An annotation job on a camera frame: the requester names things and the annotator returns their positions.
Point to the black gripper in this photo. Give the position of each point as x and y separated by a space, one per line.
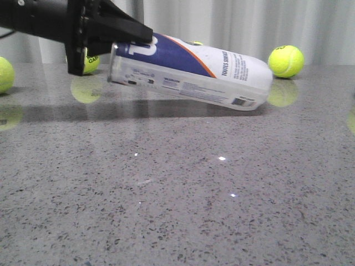
63 21

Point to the white blue tennis ball can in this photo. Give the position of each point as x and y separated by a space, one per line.
169 65

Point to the yellow Roland Garros tennis ball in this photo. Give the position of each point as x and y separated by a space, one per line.
92 62

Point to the far left yellow tennis ball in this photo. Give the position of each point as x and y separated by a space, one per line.
7 75

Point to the right yellow tennis ball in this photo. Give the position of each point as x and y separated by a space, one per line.
286 61

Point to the grey pleated curtain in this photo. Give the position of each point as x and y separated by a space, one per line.
323 30

